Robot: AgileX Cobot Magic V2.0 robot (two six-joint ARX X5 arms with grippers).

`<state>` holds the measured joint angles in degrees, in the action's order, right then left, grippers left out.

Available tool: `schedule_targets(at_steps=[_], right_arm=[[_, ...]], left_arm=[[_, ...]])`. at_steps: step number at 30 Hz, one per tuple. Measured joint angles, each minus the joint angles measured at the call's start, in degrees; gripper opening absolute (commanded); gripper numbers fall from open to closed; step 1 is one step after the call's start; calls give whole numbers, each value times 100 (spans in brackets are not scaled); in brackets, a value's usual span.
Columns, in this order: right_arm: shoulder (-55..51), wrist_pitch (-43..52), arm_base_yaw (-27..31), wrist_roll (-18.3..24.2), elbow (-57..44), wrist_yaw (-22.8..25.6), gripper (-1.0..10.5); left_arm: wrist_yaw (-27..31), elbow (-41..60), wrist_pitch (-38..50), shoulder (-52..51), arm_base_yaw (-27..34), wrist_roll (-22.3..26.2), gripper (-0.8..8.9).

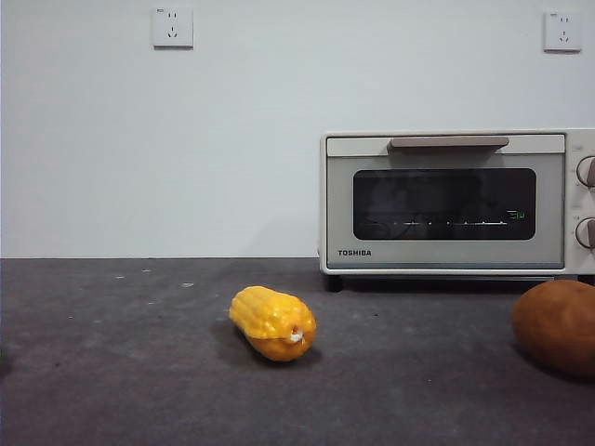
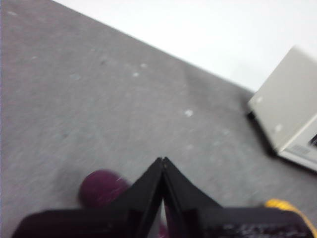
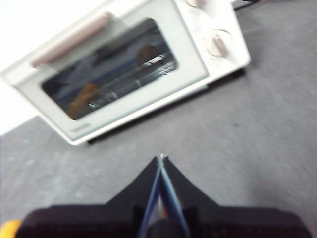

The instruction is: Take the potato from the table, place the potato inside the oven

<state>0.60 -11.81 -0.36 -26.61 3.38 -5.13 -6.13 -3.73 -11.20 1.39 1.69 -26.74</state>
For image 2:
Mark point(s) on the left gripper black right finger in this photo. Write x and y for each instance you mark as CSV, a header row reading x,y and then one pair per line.
x,y
198,218

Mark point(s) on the dark purple vegetable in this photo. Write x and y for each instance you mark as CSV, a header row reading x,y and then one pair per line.
x,y
99,188

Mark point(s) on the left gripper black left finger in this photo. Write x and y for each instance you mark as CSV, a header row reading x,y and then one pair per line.
x,y
128,218

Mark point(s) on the yellow corn cob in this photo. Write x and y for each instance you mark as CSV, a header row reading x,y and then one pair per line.
x,y
281,205

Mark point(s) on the cream toaster oven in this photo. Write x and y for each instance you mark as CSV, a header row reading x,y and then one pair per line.
x,y
287,99

